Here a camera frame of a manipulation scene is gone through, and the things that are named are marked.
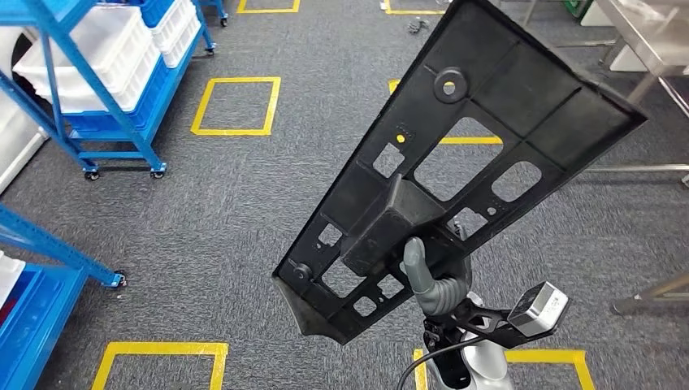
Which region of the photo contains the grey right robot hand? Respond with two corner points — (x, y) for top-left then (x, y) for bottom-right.
(399, 236), (444, 304)

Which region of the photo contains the black plastic mounting panel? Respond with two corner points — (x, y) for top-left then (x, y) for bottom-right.
(271, 0), (649, 346)

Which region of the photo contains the blue metal shelf rack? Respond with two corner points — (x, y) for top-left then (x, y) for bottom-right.
(0, 0), (218, 181)
(0, 203), (129, 390)
(196, 0), (230, 28)

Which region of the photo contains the green box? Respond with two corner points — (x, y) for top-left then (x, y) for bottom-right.
(562, 0), (593, 20)

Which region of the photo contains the stainless steel side table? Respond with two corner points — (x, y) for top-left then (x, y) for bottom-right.
(521, 0), (689, 317)

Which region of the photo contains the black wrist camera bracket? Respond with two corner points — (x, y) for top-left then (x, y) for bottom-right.
(422, 297), (556, 351)

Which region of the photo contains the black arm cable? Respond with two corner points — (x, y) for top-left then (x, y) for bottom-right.
(395, 336), (488, 390)

